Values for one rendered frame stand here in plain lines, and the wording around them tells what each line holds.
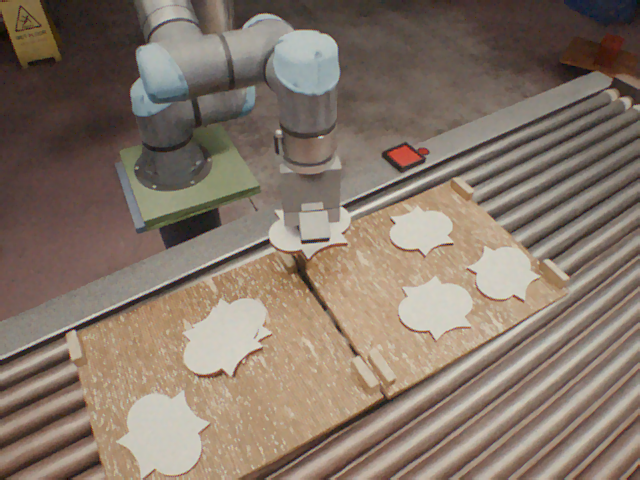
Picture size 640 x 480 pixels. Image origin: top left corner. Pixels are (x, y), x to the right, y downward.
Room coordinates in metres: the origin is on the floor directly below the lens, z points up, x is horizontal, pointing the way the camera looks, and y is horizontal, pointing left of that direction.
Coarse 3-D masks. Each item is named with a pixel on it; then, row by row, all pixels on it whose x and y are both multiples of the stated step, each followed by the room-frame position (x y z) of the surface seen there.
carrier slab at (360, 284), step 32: (448, 192) 0.77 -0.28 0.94; (352, 224) 0.67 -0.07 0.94; (384, 224) 0.67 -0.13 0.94; (480, 224) 0.67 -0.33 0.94; (320, 256) 0.58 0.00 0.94; (352, 256) 0.58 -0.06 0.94; (384, 256) 0.58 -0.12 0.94; (416, 256) 0.58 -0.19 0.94; (448, 256) 0.58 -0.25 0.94; (480, 256) 0.58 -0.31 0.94; (320, 288) 0.51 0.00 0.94; (352, 288) 0.51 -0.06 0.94; (384, 288) 0.51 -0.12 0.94; (544, 288) 0.51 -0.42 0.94; (352, 320) 0.44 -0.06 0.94; (384, 320) 0.44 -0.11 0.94; (480, 320) 0.44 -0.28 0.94; (512, 320) 0.44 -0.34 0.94; (384, 352) 0.38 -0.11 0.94; (416, 352) 0.38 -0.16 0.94; (448, 352) 0.38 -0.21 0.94
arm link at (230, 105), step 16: (192, 0) 0.92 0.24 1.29; (208, 0) 0.91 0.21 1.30; (224, 0) 0.92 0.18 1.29; (208, 16) 0.91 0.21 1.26; (224, 16) 0.92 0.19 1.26; (208, 32) 0.91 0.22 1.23; (208, 96) 0.90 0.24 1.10; (224, 96) 0.90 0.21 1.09; (240, 96) 0.92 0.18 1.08; (208, 112) 0.89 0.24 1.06; (224, 112) 0.90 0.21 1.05; (240, 112) 0.92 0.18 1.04
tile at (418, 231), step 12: (408, 216) 0.68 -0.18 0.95; (420, 216) 0.68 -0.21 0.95; (432, 216) 0.68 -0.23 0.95; (444, 216) 0.68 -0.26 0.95; (396, 228) 0.65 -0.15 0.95; (408, 228) 0.65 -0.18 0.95; (420, 228) 0.65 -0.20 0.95; (432, 228) 0.65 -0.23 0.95; (444, 228) 0.65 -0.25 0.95; (396, 240) 0.62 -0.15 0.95; (408, 240) 0.62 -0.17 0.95; (420, 240) 0.62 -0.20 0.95; (432, 240) 0.62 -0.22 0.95; (444, 240) 0.62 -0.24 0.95; (420, 252) 0.59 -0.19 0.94
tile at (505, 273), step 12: (492, 252) 0.58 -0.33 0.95; (504, 252) 0.58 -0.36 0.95; (516, 252) 0.58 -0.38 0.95; (480, 264) 0.56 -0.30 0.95; (492, 264) 0.56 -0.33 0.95; (504, 264) 0.55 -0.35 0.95; (516, 264) 0.55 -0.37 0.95; (528, 264) 0.55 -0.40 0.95; (480, 276) 0.53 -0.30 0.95; (492, 276) 0.53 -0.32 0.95; (504, 276) 0.53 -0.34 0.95; (516, 276) 0.53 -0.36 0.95; (528, 276) 0.53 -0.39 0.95; (480, 288) 0.50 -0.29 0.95; (492, 288) 0.50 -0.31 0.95; (504, 288) 0.50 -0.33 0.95; (516, 288) 0.50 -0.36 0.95; (492, 300) 0.48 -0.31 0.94; (504, 300) 0.48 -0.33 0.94
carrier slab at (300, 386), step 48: (192, 288) 0.51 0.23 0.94; (240, 288) 0.51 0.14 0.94; (288, 288) 0.51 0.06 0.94; (96, 336) 0.40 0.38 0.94; (144, 336) 0.41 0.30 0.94; (288, 336) 0.41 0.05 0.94; (336, 336) 0.41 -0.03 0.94; (96, 384) 0.32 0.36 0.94; (144, 384) 0.32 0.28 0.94; (192, 384) 0.32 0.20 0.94; (240, 384) 0.32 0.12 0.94; (288, 384) 0.32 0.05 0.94; (336, 384) 0.32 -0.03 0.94; (96, 432) 0.24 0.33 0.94; (240, 432) 0.25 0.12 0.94; (288, 432) 0.25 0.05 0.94
